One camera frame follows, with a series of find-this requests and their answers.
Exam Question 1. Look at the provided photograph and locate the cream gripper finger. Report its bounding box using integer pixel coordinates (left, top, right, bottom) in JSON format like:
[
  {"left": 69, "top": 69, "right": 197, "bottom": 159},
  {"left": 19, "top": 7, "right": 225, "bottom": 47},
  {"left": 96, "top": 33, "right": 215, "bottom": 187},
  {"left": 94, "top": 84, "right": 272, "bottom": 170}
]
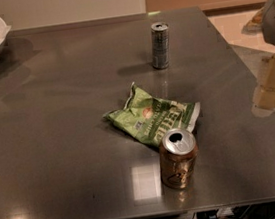
[{"left": 252, "top": 52, "right": 275, "bottom": 111}]

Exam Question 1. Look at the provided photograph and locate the orange soda can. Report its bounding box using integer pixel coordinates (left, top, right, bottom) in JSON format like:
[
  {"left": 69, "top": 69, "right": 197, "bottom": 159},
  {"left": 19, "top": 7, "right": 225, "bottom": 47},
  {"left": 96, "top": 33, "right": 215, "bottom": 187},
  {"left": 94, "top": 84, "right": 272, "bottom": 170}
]
[{"left": 159, "top": 128, "right": 198, "bottom": 189}]

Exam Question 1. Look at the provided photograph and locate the green chip bag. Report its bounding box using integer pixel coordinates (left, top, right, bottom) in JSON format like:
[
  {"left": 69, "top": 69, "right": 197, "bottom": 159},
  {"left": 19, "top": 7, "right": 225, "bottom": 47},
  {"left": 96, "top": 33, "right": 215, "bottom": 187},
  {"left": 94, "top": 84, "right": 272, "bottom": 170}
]
[{"left": 104, "top": 83, "right": 201, "bottom": 147}]

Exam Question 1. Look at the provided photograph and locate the silver redbull can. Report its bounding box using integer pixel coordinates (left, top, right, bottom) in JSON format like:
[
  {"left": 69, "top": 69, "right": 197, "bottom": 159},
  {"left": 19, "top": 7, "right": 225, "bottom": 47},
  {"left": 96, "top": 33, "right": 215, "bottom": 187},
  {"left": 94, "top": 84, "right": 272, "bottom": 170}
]
[{"left": 151, "top": 22, "right": 169, "bottom": 69}]

